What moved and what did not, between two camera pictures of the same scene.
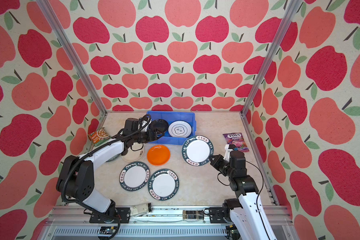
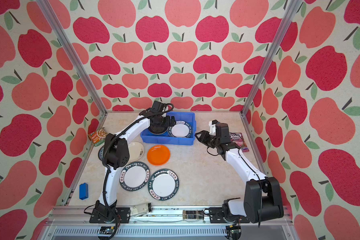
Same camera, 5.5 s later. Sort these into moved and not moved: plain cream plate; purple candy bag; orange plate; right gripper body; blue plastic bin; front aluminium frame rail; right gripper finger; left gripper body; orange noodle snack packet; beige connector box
Moved: right gripper finger; right gripper body; left gripper body
Not moved: beige connector box; orange plate; orange noodle snack packet; blue plastic bin; plain cream plate; front aluminium frame rail; purple candy bag
